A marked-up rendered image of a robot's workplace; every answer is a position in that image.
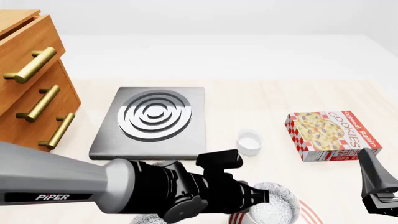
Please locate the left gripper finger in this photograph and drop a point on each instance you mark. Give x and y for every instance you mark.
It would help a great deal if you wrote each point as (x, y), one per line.
(258, 194)

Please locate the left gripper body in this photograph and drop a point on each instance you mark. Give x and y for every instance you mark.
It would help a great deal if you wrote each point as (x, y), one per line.
(241, 196)

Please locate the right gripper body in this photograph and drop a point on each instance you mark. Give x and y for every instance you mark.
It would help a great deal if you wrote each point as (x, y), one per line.
(382, 201)

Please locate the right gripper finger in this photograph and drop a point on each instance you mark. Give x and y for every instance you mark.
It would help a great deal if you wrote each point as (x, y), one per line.
(376, 175)

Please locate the black white patterned bowl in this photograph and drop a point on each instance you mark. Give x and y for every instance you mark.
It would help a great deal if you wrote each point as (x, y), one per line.
(280, 205)
(144, 220)

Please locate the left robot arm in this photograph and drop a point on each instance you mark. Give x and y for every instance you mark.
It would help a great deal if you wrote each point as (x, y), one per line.
(62, 172)

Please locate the small white bowl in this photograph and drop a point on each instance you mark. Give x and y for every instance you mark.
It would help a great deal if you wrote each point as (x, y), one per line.
(248, 142)

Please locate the white plate with red rings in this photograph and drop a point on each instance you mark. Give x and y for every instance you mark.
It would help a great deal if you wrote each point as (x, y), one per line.
(311, 213)

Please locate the flat stove plate with rings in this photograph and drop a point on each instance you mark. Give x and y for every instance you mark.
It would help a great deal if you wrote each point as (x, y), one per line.
(109, 140)

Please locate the wooden cabinet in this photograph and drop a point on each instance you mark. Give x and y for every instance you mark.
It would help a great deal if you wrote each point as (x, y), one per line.
(9, 130)

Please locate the red white cookie box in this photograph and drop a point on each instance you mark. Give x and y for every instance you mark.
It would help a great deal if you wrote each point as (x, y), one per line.
(323, 133)

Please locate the wooden drawer, slightly open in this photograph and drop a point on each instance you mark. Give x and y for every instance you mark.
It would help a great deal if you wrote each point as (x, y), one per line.
(18, 46)

